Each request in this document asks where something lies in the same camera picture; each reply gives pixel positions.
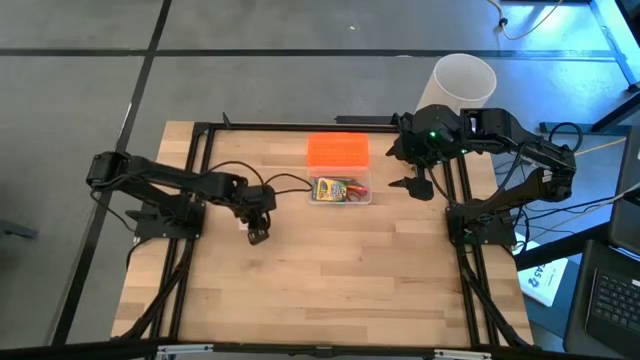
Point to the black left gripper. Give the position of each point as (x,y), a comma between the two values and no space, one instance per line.
(255,200)

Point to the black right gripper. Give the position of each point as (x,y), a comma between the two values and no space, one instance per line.
(430,135)

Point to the orange-lidded clear pencil case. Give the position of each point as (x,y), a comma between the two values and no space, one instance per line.
(337,150)

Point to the green yellow crayon box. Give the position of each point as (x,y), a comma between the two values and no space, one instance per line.
(330,190)

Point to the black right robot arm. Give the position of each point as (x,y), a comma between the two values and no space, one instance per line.
(545,155)

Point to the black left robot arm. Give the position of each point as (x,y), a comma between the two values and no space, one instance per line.
(165,175)

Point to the black power strip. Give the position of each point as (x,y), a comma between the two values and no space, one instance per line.
(370,120)

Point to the white shade wooden base lamp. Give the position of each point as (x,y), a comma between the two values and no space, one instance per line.
(462,80)

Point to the black rig beam silver brackets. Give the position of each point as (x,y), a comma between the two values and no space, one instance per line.
(320,352)

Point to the black desk leg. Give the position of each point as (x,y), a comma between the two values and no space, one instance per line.
(560,246)

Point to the white booklet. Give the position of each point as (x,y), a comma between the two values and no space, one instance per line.
(542,280)

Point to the grey furniture foot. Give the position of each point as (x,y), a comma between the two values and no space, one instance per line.
(15,230)

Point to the black laptop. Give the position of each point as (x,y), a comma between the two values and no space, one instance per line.
(620,300)

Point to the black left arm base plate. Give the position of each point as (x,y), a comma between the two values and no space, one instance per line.
(150,227)

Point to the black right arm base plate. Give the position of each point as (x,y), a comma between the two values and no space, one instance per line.
(500,235)

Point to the black desk frame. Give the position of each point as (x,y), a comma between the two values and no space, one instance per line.
(575,128)

